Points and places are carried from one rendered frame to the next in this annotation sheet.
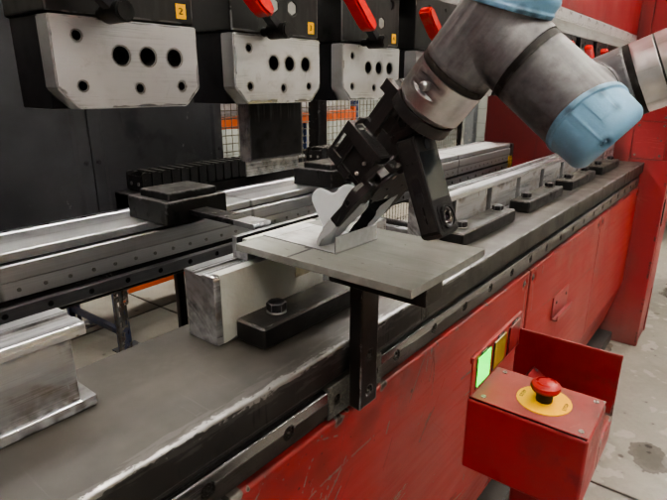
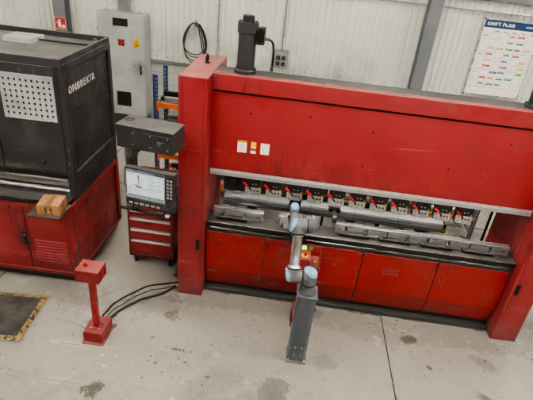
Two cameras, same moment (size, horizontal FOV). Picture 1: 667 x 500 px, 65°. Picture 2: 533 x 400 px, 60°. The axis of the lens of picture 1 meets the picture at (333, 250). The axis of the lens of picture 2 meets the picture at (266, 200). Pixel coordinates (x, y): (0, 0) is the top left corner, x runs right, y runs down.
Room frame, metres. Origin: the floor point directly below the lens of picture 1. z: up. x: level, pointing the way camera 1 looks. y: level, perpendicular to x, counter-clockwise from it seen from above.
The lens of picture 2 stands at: (-1.79, -2.97, 3.34)
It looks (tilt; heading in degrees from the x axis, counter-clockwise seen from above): 29 degrees down; 55
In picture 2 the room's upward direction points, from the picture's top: 6 degrees clockwise
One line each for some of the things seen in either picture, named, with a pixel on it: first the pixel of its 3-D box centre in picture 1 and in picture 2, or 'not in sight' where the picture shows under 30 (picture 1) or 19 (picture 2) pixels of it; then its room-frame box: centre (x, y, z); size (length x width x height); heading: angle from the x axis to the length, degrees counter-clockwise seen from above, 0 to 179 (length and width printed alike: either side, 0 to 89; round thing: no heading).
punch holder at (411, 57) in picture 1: (416, 51); (336, 196); (1.02, -0.15, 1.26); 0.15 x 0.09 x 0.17; 141
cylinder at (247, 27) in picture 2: not in sight; (255, 44); (0.40, 0.52, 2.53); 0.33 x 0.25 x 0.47; 141
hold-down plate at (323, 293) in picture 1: (324, 299); not in sight; (0.73, 0.01, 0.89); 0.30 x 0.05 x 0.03; 141
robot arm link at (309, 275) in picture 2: not in sight; (308, 275); (0.33, -0.70, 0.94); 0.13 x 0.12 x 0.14; 148
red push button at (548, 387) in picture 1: (545, 393); not in sight; (0.63, -0.29, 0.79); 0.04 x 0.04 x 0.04
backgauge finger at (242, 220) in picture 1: (205, 206); not in sight; (0.82, 0.21, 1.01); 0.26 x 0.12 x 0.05; 51
